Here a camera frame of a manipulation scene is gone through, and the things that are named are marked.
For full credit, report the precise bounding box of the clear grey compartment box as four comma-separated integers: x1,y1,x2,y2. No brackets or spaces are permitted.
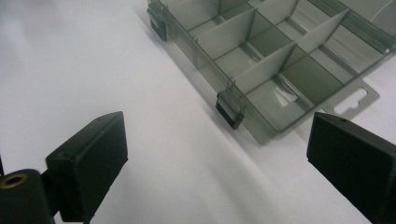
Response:
147,0,396,147

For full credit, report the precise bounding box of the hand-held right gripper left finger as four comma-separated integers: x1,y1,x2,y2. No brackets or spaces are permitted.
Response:
46,110,129,224

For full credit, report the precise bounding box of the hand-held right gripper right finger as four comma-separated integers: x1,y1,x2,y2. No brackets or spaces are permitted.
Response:
306,111,396,224

